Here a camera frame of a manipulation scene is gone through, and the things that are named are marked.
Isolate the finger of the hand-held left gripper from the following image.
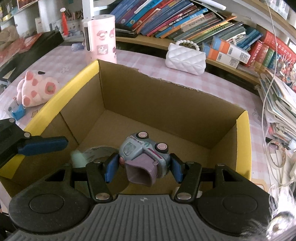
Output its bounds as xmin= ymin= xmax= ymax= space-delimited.
xmin=17 ymin=132 xmax=68 ymax=156

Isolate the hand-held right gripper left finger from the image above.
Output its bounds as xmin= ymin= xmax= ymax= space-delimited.
xmin=44 ymin=153 xmax=119 ymax=202

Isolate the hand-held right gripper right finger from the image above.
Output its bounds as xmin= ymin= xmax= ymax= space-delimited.
xmin=171 ymin=153 xmax=245 ymax=202

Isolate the small blue white toy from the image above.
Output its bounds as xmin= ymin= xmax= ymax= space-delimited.
xmin=6 ymin=97 xmax=25 ymax=120

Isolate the grey purple toy car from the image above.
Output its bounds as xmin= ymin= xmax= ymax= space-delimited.
xmin=118 ymin=131 xmax=171 ymax=187

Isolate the pink paw plush toy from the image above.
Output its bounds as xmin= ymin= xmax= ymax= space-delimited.
xmin=16 ymin=71 xmax=61 ymax=107

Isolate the yellow cardboard box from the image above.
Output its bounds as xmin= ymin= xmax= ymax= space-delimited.
xmin=0 ymin=59 xmax=252 ymax=200

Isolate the black textured case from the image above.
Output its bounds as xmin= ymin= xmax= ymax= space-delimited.
xmin=0 ymin=31 xmax=65 ymax=81

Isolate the beige fluffy towel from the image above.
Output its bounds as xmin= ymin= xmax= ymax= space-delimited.
xmin=0 ymin=25 xmax=19 ymax=42

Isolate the white quilted mini purse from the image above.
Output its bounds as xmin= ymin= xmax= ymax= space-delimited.
xmin=165 ymin=39 xmax=206 ymax=75

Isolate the orange blue carton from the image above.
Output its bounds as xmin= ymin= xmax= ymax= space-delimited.
xmin=202 ymin=42 xmax=241 ymax=69
xmin=211 ymin=36 xmax=251 ymax=64

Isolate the grey pen holder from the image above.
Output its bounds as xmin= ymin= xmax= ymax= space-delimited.
xmin=67 ymin=20 xmax=83 ymax=32

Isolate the red tassel ornament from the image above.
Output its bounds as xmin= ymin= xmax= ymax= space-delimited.
xmin=60 ymin=8 xmax=70 ymax=36

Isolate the white wooden bookshelf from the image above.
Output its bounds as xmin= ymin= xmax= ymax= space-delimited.
xmin=81 ymin=0 xmax=296 ymax=93

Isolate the stack of papers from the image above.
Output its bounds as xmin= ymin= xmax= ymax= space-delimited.
xmin=258 ymin=70 xmax=296 ymax=149

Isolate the pink cylindrical humidifier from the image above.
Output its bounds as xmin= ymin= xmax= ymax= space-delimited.
xmin=81 ymin=14 xmax=118 ymax=64

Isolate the white shelf unit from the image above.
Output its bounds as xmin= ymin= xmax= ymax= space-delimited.
xmin=14 ymin=0 xmax=93 ymax=33

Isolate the red boxed book set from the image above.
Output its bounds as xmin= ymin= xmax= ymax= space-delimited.
xmin=245 ymin=31 xmax=296 ymax=70

